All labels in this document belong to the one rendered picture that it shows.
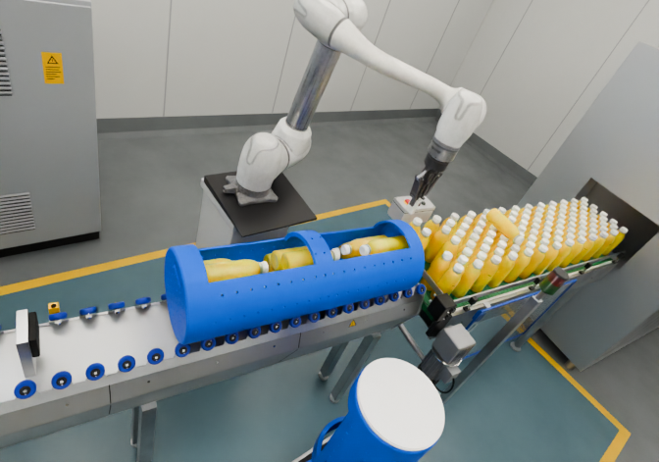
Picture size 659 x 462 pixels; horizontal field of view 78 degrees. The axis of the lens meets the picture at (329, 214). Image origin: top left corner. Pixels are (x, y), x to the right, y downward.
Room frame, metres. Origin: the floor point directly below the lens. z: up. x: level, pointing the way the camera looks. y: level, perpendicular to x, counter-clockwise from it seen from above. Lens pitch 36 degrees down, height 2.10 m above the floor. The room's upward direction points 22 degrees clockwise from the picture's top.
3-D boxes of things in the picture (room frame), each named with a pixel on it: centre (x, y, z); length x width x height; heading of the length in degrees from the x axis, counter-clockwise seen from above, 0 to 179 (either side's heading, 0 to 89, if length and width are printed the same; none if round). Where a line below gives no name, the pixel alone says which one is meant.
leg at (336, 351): (1.39, -0.31, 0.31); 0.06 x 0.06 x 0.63; 41
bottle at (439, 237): (1.61, -0.53, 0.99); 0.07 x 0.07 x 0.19
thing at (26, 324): (0.50, 0.59, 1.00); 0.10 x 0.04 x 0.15; 41
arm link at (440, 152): (1.24, -0.26, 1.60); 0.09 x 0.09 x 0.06
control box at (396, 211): (1.73, -0.37, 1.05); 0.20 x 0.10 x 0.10; 131
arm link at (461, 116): (1.25, -0.26, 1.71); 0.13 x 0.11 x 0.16; 162
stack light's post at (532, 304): (1.36, -0.93, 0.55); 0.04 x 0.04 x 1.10; 41
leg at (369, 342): (1.28, -0.40, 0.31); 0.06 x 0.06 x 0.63; 41
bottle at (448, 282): (1.37, -0.58, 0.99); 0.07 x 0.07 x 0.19
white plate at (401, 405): (0.73, -0.40, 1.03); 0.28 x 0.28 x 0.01
